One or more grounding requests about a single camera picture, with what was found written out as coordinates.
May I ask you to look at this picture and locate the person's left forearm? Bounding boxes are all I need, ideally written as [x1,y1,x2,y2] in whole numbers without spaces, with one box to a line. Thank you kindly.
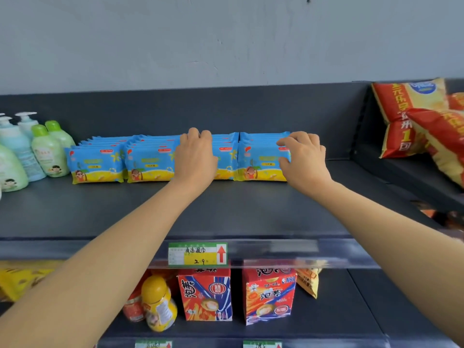
[0,179,207,348]

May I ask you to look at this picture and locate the yellow plastic bottle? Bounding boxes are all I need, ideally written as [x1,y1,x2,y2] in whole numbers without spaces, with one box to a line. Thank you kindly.
[141,274,178,332]

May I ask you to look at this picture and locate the blue pump lotion bottle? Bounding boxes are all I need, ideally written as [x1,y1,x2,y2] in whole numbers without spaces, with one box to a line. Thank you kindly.
[15,112,40,140]
[0,116,47,182]

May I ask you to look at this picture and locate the person's left hand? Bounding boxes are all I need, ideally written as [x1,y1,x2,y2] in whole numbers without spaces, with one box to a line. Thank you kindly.
[173,127,219,194]

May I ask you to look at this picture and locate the yellow snack bag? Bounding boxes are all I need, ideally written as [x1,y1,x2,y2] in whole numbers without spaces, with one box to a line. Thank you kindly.
[0,260,64,303]

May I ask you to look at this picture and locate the yellow potato chip bag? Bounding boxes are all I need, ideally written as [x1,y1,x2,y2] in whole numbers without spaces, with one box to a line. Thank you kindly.
[295,268,321,300]

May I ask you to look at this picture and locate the red white snack can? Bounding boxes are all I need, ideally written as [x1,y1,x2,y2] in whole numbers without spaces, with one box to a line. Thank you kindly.
[122,271,151,322]

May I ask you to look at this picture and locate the rows of blue wipe packets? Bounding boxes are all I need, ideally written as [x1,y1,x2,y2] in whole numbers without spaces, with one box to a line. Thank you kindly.
[65,131,291,185]

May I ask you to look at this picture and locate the dark grey shelf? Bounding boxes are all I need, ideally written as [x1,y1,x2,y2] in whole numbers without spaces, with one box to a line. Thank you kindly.
[0,81,464,348]

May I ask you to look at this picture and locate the person's right forearm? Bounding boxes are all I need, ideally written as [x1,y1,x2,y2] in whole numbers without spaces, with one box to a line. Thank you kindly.
[308,179,464,347]

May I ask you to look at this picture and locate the red blue snack box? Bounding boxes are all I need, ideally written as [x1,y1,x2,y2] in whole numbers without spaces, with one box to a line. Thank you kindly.
[177,268,233,322]
[242,268,298,326]

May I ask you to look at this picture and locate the orange red snack can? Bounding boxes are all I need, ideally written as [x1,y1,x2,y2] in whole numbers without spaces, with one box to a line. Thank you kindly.
[413,201,464,231]

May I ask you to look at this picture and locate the person's right hand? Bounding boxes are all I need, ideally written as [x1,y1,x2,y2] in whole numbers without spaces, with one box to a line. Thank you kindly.
[276,130,334,198]

